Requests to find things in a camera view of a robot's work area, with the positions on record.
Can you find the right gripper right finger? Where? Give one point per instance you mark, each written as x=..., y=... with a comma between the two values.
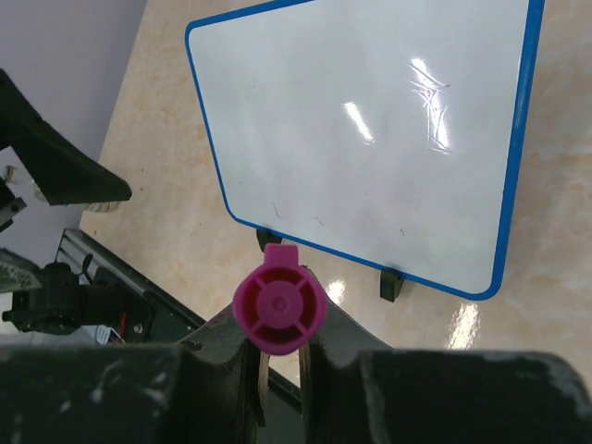
x=357, y=389

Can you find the white marker pink cap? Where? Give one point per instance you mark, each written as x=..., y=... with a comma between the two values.
x=280, y=306

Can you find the clear glass bottle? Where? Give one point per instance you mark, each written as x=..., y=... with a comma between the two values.
x=104, y=207

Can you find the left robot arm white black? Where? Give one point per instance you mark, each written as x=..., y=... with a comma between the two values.
x=55, y=299

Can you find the blue framed whiteboard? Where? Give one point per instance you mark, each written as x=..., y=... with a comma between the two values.
x=389, y=133

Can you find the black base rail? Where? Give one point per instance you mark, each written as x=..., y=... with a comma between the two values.
x=168, y=320

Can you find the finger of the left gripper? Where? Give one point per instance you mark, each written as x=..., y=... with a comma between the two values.
x=64, y=174

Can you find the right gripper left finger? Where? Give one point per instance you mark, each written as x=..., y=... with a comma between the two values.
x=208, y=388

